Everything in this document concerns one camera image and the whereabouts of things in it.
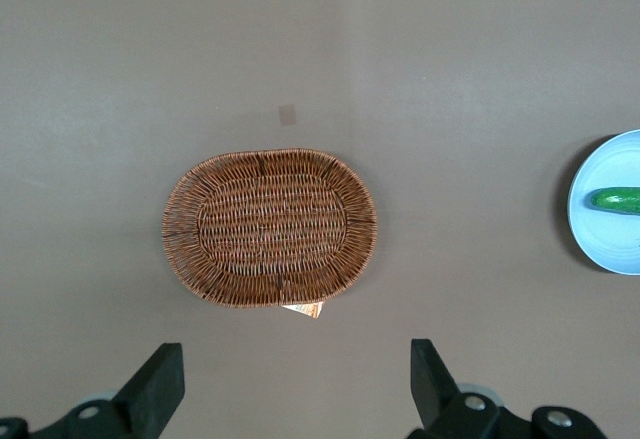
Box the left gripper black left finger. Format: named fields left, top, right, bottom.
left=30, top=342, right=186, bottom=439

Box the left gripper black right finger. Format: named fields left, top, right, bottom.
left=407, top=338, right=501, bottom=439

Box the orange paper basket tag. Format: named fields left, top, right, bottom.
left=281, top=301, right=326, bottom=319

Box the brown oval wicker basket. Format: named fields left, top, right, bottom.
left=161, top=147, right=378, bottom=309

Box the light blue round plate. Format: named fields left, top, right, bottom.
left=568, top=129, right=640, bottom=276

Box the green cucumber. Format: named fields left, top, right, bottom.
left=590, top=186, right=640, bottom=216

